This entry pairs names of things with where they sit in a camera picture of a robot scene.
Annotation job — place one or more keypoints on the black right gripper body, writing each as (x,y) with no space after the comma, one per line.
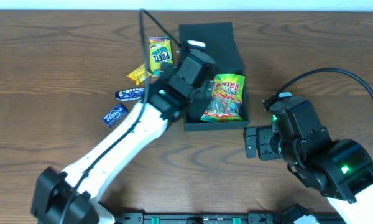
(264,144)

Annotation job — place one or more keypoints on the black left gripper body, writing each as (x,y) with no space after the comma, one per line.
(203,94)

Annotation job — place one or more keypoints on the small yellow candy wrapper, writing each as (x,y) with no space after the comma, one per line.
(139,74)

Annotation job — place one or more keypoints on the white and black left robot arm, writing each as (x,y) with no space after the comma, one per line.
(73,195)

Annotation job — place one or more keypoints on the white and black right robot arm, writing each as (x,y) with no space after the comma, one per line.
(340,170)

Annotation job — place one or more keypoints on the green Pretz snack packet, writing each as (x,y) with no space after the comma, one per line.
(160,51)

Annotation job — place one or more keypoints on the Haribo gummy worms bag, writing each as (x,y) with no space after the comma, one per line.
(226,101)

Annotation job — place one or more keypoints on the blue Dairy Milk chocolate bar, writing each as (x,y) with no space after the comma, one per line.
(130,94)

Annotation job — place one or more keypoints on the blue Eclipse mints tin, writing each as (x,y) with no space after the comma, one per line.
(113,116)

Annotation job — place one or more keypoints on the black mounting rail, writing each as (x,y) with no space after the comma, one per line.
(294,214)

